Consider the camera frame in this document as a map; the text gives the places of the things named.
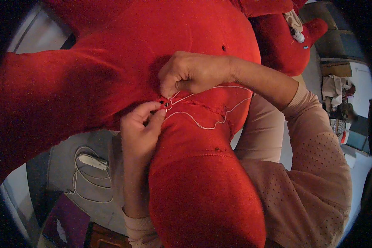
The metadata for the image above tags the person's left hand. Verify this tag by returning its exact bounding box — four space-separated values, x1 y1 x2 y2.
120 101 167 162

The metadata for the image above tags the person's right hand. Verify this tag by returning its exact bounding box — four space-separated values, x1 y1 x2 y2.
158 51 235 99

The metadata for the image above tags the white sewing thread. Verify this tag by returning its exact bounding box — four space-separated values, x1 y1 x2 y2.
162 85 254 130

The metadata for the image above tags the large red plush toy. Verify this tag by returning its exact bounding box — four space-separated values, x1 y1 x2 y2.
0 0 295 248

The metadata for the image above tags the white flat device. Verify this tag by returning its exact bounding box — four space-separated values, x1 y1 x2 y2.
78 154 109 171

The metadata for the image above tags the grey cloth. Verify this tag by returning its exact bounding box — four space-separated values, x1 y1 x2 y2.
26 130 128 237

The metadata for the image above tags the small red plush toy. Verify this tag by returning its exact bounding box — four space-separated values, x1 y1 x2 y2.
249 0 329 77

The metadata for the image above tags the white thread spool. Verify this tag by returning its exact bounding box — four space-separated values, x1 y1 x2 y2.
290 27 305 43

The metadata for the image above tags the beige cloth piece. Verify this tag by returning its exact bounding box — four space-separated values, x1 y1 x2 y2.
283 9 304 32

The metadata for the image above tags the brown wooden box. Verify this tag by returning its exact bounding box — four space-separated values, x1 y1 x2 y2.
84 222 131 248

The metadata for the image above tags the purple book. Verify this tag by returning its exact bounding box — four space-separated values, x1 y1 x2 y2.
41 194 91 248

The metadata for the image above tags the heap of white cloth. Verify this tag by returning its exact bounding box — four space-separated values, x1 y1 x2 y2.
321 75 356 109

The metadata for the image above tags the brown cardboard box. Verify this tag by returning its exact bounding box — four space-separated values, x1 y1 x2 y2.
320 61 353 78

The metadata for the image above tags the dark grey sofa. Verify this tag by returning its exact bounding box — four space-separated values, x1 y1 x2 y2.
299 1 367 63

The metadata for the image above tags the teal crate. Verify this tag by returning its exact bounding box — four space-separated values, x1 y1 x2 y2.
346 115 371 155

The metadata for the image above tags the white cable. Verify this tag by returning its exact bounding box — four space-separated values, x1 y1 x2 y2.
66 146 114 203

